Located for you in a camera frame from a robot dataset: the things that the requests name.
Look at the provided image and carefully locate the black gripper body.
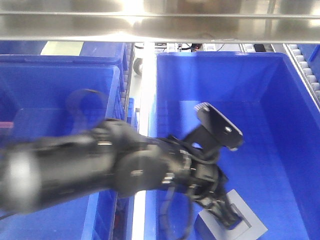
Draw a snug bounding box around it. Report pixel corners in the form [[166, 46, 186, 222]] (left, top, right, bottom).
[[190, 153, 232, 213]]

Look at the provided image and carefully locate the gray foam base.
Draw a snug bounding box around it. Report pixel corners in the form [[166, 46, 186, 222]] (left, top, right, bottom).
[[194, 189, 268, 240]]

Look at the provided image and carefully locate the blue target bin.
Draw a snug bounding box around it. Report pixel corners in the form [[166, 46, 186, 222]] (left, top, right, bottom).
[[149, 52, 320, 240]]

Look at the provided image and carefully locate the roller conveyor rail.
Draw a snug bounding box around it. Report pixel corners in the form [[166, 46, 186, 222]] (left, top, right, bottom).
[[283, 43, 320, 108]]

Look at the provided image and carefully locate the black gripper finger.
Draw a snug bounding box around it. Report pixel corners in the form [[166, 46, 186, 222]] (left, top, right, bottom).
[[212, 195, 242, 228]]

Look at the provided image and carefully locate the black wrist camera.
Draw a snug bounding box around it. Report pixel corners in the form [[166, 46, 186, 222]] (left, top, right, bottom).
[[183, 102, 244, 154]]

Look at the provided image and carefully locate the blue bin left foreground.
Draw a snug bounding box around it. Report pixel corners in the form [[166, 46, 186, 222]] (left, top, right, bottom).
[[0, 55, 122, 240]]

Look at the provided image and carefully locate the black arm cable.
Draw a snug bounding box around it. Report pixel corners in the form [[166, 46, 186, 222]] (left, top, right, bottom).
[[158, 184, 195, 240]]

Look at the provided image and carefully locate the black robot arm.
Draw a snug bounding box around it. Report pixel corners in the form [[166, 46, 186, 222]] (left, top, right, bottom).
[[0, 119, 240, 229]]

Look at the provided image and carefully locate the stainless steel shelf rack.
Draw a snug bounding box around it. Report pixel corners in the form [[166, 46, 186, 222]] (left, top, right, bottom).
[[0, 0, 320, 44]]

